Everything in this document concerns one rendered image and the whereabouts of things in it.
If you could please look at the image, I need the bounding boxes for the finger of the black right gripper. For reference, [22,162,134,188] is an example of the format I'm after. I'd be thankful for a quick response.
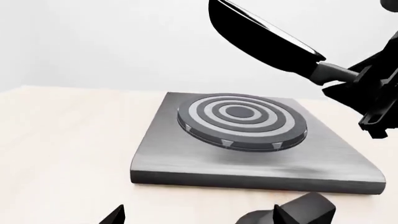
[346,30,398,82]
[321,80,382,118]

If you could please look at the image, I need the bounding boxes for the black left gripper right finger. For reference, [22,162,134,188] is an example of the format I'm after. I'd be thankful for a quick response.
[273,203,300,224]

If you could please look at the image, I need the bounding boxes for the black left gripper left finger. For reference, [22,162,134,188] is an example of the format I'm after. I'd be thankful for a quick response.
[98,203,126,224]

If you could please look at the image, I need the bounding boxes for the black frying pan grey handle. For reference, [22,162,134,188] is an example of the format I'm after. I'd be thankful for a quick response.
[208,0,362,86]

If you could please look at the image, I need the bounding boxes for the black stove knob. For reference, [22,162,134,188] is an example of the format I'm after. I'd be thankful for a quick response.
[234,192,337,224]

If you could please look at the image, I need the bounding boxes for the grey single burner stove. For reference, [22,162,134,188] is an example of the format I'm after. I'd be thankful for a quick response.
[129,91,387,196]

